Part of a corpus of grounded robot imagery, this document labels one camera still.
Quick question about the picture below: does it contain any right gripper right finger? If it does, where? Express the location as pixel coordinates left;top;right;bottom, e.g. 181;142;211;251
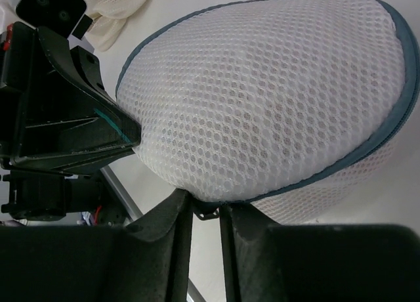
220;204;419;301

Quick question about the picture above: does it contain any aluminium rail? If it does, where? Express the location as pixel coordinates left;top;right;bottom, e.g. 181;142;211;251
100;165;204;302

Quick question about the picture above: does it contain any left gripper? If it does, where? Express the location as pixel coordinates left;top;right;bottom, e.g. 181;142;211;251
1;22;140;175

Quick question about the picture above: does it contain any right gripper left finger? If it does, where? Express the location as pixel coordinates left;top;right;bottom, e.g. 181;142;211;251
1;189;192;301

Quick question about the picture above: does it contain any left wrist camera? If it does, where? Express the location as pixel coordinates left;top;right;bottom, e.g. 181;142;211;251
9;0;93;39

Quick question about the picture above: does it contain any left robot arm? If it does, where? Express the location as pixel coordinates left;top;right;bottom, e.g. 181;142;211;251
1;22;140;221

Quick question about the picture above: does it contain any white mesh bag blue zipper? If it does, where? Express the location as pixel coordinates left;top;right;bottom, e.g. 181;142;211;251
115;0;419;224

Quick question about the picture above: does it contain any white mesh bag blue trim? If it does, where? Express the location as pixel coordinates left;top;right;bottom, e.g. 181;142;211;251
84;0;147;52

